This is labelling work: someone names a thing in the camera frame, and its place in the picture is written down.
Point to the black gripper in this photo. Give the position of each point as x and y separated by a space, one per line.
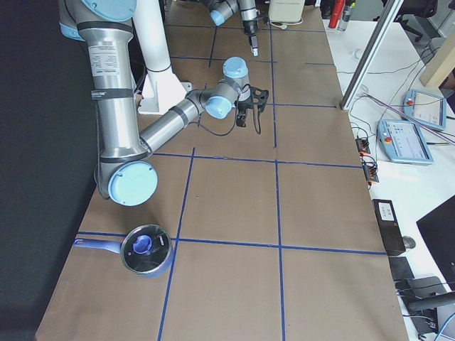
249 26
244 106

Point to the chrome toaster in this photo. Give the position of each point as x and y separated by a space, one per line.
286 11

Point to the aluminium frame post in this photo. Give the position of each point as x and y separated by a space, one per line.
387 17

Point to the near teach pendant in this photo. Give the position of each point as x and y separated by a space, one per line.
403 142

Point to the far teach pendant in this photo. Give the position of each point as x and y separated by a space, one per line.
429 109

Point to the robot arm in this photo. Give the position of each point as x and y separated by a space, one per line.
221 11
123 174

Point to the orange black connector block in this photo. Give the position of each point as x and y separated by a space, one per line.
363 146

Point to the blue saucepan with lid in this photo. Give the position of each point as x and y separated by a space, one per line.
146 251

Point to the black labelled box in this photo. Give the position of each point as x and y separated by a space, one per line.
388 226

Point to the black computer monitor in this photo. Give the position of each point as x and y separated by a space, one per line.
437 231

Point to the red bottle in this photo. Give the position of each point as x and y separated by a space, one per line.
336 13

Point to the white camera mast base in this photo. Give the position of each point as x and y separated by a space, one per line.
162 89

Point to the clear plastic bottle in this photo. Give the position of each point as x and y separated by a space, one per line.
346 15

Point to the teach pendant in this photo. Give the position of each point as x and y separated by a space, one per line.
429 109
403 142

